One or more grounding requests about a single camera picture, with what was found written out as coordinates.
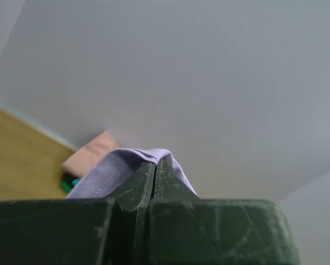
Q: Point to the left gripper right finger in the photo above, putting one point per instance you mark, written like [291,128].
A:
[185,229]

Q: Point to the green folded t shirt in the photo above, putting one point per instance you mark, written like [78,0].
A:
[66,187]

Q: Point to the pink folded t shirt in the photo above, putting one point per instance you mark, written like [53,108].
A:
[83,160]

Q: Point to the purple t shirt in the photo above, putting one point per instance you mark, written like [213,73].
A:
[116,167]

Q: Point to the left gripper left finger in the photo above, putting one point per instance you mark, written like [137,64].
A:
[109,230]

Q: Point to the cyan folded t shirt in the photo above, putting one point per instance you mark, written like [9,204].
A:
[75,182]

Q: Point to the black folded t shirt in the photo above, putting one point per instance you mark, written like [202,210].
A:
[67,177]

